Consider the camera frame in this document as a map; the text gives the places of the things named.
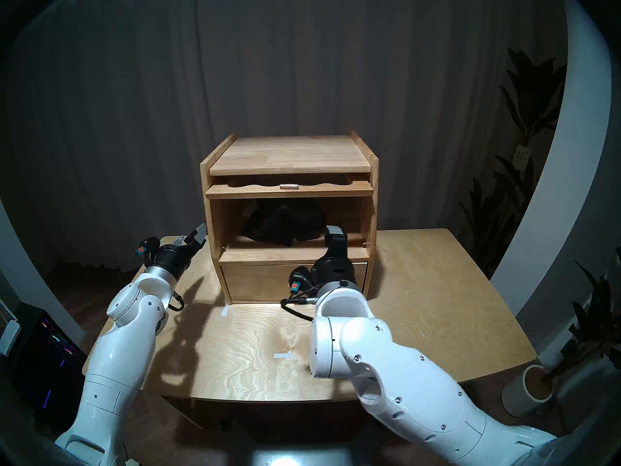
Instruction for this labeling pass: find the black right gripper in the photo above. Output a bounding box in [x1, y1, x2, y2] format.
[310, 225, 359, 288]

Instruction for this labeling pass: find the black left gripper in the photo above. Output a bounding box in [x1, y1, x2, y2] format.
[153, 222, 208, 279]

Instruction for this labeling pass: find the black shirt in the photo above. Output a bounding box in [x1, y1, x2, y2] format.
[241, 198, 327, 245]

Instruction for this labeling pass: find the wooden door with wavy window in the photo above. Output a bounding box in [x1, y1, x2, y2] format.
[205, 180, 374, 200]

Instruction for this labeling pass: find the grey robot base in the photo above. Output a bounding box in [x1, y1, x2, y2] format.
[238, 443, 369, 466]

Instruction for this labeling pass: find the wooden cabinet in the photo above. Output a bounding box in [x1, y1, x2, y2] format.
[200, 131, 380, 304]

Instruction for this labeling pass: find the grey pleated curtain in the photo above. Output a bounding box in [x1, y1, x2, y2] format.
[0, 0, 568, 276]

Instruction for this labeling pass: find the black computer tower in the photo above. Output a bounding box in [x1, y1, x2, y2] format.
[10, 302, 88, 422]

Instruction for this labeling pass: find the tall dark leafy plant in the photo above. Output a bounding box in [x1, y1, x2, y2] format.
[461, 48, 568, 276]

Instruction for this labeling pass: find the white round plant pot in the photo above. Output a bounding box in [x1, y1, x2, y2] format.
[501, 364, 554, 418]

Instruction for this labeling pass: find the small dark potted plant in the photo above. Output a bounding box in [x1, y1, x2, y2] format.
[553, 249, 621, 373]

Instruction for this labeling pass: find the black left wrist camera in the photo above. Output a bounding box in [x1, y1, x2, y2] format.
[135, 237, 161, 267]

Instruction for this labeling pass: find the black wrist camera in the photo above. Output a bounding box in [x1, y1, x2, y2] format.
[135, 237, 161, 267]
[290, 266, 316, 296]

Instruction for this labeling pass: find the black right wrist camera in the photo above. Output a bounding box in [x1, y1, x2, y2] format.
[290, 266, 316, 296]

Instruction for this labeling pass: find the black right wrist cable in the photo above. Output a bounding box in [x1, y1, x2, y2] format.
[280, 285, 323, 322]

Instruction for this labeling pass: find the white wall device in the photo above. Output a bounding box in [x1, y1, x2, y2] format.
[0, 319, 21, 356]

